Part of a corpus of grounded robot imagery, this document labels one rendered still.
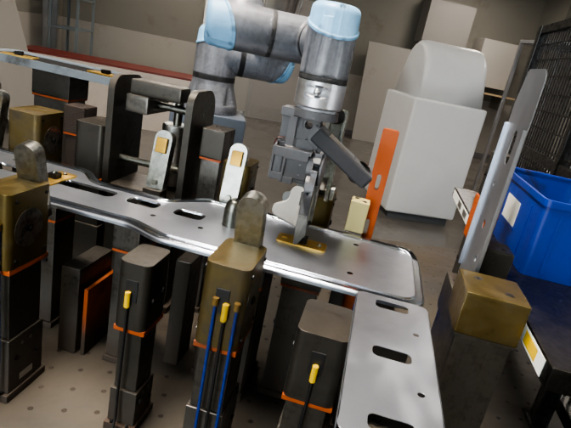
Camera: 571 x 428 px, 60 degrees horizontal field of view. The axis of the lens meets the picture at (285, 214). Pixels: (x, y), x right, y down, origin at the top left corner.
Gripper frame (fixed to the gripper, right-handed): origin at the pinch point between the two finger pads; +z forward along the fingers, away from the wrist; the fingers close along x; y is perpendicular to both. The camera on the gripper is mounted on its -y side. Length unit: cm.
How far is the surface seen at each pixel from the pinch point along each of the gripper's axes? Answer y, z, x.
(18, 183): 40.7, -2.6, 16.6
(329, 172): -0.9, -7.5, -14.4
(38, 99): 73, -5, -30
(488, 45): -166, -101, -916
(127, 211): 29.1, 2.0, 5.7
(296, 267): -0.9, 2.2, 10.3
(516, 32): -218, -136, -974
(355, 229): -8.2, 1.1, -10.7
